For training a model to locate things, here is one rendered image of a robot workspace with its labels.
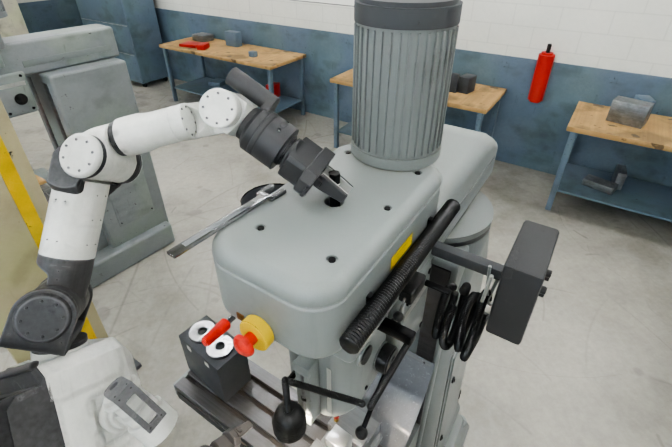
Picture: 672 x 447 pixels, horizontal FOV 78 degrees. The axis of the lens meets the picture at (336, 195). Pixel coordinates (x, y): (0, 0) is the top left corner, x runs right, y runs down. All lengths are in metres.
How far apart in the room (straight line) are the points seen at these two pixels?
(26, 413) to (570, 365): 2.87
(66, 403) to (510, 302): 0.86
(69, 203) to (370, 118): 0.57
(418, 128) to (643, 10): 4.04
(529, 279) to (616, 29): 4.00
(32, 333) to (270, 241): 0.42
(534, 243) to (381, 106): 0.47
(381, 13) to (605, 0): 4.07
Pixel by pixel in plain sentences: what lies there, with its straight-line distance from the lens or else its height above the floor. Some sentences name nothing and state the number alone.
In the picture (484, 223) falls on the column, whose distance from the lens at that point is 1.34.
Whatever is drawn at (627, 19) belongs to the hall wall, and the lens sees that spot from 4.78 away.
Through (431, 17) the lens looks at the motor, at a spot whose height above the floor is 2.19.
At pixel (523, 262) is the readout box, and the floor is 1.72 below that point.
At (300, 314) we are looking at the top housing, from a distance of 0.62.
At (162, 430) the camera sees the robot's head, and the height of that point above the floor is 1.61.
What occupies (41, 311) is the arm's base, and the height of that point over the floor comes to 1.79.
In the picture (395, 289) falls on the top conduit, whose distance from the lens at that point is 0.72.
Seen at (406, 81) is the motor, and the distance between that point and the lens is 0.79.
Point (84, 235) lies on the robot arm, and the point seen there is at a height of 1.85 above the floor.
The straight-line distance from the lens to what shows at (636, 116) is 4.40.
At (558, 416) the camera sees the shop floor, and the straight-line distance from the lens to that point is 2.93.
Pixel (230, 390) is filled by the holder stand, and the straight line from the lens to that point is 1.62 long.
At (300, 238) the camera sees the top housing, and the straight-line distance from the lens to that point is 0.68.
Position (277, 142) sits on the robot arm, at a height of 2.01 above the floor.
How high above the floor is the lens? 2.31
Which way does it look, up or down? 33 degrees down
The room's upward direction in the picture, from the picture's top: straight up
